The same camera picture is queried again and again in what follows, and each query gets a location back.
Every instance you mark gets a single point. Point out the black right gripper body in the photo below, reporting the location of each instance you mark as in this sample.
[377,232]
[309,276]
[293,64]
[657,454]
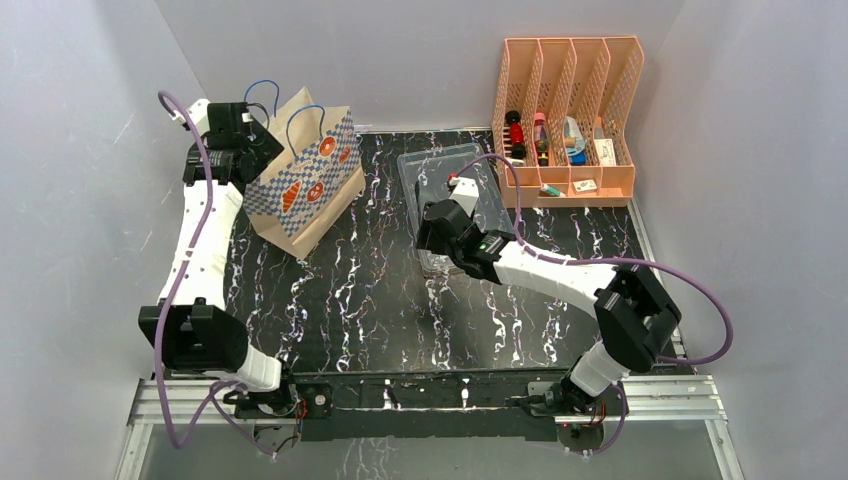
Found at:
[431,240]

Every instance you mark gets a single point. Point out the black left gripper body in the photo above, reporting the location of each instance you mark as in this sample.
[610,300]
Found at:
[263,151]

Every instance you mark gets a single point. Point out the clear plastic tray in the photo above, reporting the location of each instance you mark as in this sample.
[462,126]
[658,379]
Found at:
[451,172]

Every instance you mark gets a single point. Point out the checkered paper bread bag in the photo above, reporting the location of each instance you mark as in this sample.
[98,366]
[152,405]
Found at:
[303,191]

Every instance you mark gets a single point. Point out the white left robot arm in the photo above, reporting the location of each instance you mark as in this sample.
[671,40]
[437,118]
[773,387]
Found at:
[189,327]

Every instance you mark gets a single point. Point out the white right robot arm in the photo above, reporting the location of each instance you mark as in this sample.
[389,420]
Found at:
[635,314]

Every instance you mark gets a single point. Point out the green tipped tube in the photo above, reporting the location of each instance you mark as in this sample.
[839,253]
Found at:
[552,191]

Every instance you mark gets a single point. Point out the red black dumbbell toy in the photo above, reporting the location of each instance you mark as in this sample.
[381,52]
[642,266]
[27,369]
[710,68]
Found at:
[516,135]

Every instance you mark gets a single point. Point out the red pink bottle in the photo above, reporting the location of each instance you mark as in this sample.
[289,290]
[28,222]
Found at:
[541,142]

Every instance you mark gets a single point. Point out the small white card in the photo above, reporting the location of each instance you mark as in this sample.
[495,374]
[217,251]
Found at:
[584,186]

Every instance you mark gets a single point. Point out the blue tape roll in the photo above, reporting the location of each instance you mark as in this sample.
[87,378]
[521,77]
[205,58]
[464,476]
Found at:
[574,141]

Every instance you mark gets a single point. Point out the peach desk file organizer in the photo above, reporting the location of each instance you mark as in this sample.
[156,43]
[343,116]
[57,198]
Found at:
[560,112]

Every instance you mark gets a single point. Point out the white small box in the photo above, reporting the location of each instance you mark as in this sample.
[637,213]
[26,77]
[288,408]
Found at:
[604,146]

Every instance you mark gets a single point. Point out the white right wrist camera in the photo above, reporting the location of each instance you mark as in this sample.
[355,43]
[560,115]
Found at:
[465,192]

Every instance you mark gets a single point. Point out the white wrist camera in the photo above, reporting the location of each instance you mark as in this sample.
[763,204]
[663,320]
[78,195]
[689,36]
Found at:
[198,113]
[465,192]

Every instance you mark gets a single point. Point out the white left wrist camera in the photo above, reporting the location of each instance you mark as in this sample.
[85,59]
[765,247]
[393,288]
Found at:
[198,113]

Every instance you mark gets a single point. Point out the aluminium front rail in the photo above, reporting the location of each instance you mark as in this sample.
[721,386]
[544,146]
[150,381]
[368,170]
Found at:
[650,398]

